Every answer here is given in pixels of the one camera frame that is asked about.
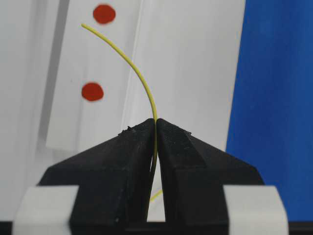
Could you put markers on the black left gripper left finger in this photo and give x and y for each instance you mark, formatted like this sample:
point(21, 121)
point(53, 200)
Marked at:
point(113, 180)

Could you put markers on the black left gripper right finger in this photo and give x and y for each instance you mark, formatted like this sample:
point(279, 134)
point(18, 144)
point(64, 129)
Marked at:
point(193, 174)

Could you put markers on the red dot mark two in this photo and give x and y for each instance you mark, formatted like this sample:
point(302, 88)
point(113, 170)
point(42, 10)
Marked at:
point(92, 92)

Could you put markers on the red dot mark one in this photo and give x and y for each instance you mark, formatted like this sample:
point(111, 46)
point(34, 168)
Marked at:
point(104, 14)

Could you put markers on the blue cloth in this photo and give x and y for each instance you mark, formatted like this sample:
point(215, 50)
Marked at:
point(271, 122)

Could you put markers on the white board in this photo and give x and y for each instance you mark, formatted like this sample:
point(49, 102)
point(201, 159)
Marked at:
point(186, 50)

